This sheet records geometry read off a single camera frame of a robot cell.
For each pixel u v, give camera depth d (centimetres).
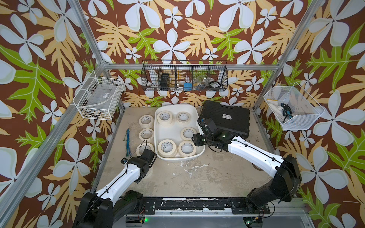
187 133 104
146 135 103
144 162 61
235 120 103
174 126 108
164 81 99
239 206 73
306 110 74
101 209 40
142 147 94
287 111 81
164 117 111
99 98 79
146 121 110
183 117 114
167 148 95
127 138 100
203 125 61
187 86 95
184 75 97
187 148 93
